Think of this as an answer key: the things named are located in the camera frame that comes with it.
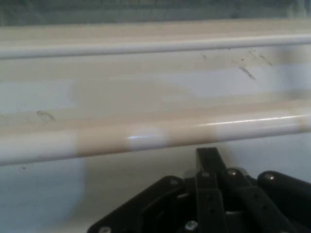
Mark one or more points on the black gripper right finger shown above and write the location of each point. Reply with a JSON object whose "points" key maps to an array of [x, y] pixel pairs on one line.
{"points": [[267, 201]]}

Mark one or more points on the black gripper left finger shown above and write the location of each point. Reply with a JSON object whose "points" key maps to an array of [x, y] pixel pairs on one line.
{"points": [[145, 201]]}

